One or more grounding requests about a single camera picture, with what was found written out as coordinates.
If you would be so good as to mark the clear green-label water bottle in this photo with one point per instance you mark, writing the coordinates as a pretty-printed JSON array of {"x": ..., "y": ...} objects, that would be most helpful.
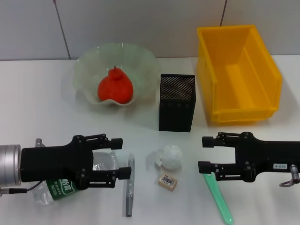
[{"x": 61, "y": 187}]

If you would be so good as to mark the yellow plastic bin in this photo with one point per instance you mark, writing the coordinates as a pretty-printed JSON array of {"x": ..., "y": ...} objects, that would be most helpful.
[{"x": 248, "y": 93}]

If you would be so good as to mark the red-orange toy orange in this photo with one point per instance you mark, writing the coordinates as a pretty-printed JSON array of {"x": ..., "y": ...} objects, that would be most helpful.
[{"x": 116, "y": 90}]

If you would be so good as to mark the beige eraser with barcode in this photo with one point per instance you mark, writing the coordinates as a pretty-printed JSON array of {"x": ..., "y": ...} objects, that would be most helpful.
[{"x": 167, "y": 182}]

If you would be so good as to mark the grey glitter pen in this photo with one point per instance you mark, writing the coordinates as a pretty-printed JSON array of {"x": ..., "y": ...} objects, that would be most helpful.
[{"x": 129, "y": 199}]

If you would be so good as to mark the white paper ball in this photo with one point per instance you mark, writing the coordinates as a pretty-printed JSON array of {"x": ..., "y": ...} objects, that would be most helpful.
[{"x": 172, "y": 158}]

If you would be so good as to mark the translucent green wavy fruit plate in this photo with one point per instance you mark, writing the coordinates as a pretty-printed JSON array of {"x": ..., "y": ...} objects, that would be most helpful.
[{"x": 140, "y": 63}]

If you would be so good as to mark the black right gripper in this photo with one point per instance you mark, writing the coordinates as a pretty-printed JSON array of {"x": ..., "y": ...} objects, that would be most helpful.
[{"x": 267, "y": 154}]

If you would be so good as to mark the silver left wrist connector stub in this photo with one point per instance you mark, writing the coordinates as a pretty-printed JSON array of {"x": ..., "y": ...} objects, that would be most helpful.
[{"x": 39, "y": 143}]

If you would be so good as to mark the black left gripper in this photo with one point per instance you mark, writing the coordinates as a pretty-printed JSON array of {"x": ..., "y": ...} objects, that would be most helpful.
[{"x": 54, "y": 164}]

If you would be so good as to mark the black mesh pen holder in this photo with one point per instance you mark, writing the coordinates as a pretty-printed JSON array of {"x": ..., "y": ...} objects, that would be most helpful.
[{"x": 175, "y": 112}]

